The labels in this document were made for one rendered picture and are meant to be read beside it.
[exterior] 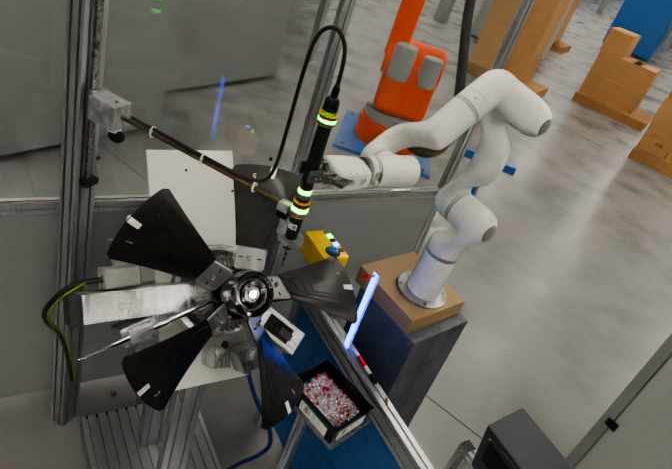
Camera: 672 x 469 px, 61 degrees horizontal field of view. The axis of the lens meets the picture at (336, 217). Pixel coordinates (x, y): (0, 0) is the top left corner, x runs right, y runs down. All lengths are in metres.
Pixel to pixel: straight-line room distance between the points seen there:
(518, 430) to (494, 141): 0.81
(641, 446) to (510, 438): 1.68
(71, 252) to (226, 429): 1.13
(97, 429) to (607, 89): 9.30
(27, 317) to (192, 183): 0.96
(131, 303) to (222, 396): 1.34
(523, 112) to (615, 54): 8.77
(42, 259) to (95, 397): 0.79
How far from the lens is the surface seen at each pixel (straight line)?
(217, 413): 2.76
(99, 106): 1.69
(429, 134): 1.50
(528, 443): 1.44
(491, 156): 1.76
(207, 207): 1.74
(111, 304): 1.54
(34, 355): 2.57
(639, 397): 3.00
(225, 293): 1.49
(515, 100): 1.63
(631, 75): 10.40
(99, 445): 2.54
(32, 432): 2.69
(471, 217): 1.84
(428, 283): 2.01
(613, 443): 3.15
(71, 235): 1.98
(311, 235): 2.02
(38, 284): 2.31
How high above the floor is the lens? 2.19
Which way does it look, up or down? 31 degrees down
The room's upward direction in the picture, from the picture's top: 19 degrees clockwise
